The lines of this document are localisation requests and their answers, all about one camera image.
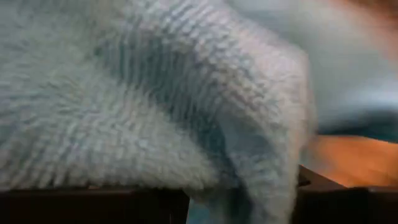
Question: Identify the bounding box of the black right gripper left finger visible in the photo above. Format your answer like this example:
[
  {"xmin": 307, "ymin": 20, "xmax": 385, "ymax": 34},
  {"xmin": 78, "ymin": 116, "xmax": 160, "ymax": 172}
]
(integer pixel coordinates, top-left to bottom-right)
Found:
[{"xmin": 149, "ymin": 189, "xmax": 190, "ymax": 224}]

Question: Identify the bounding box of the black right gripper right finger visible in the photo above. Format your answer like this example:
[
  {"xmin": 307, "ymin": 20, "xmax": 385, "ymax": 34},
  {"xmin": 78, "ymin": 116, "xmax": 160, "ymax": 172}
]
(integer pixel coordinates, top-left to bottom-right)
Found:
[{"xmin": 294, "ymin": 164, "xmax": 348, "ymax": 224}]

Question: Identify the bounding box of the blue microfiber towel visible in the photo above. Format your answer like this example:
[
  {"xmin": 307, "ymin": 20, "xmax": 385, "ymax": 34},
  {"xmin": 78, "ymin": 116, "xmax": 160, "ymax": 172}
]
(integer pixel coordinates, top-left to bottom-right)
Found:
[
  {"xmin": 0, "ymin": 0, "xmax": 318, "ymax": 224},
  {"xmin": 316, "ymin": 110, "xmax": 398, "ymax": 143}
]

